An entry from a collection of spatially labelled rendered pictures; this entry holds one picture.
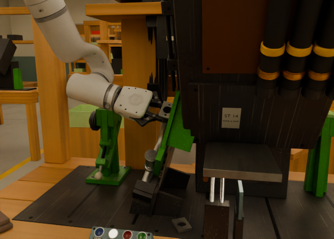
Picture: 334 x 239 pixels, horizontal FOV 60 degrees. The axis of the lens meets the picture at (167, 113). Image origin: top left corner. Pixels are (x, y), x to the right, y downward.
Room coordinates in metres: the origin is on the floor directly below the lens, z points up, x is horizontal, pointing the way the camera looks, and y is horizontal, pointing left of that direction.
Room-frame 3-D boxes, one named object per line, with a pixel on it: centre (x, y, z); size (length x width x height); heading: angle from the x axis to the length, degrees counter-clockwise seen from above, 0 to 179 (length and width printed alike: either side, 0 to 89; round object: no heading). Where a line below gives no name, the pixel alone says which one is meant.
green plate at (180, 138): (0.82, -0.04, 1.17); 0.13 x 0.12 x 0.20; 80
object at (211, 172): (0.75, -0.19, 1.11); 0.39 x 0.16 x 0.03; 170
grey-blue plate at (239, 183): (0.69, -0.19, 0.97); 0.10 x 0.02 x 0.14; 170
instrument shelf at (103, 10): (1.12, -0.17, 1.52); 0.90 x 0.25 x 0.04; 80
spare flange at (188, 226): (0.72, -0.04, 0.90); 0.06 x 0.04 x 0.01; 19
